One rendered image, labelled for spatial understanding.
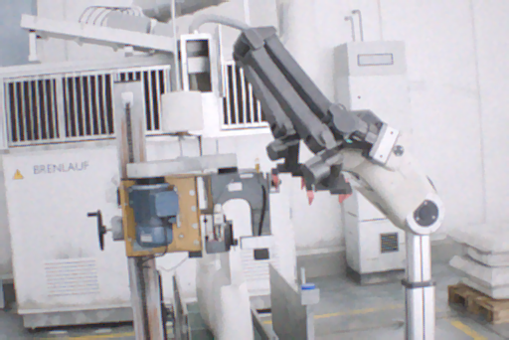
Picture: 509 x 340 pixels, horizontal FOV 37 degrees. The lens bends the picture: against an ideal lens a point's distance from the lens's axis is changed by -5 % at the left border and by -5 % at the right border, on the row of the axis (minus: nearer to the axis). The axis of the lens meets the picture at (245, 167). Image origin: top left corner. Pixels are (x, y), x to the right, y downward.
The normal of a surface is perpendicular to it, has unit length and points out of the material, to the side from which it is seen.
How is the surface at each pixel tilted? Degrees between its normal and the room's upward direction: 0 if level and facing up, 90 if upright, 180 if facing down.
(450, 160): 90
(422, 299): 90
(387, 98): 90
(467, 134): 90
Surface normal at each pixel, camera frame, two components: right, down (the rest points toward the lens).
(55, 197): 0.13, 0.05
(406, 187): 0.49, 0.44
